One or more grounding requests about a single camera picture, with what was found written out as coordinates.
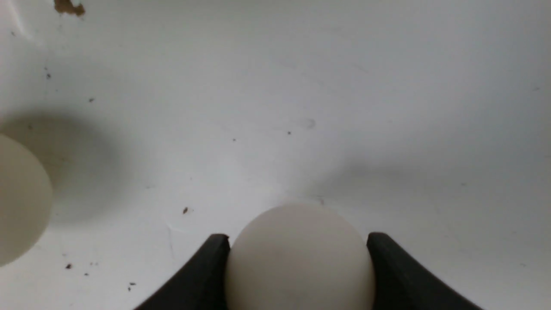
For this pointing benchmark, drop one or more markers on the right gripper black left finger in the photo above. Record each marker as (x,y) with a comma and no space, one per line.
(199,284)

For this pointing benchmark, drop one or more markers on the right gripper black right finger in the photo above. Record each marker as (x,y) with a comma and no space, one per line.
(402,283)

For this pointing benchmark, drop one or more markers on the plain white ball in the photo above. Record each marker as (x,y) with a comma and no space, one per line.
(299,257)

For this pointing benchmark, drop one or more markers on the white ball red black logo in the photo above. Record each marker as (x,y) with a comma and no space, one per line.
(26,200)

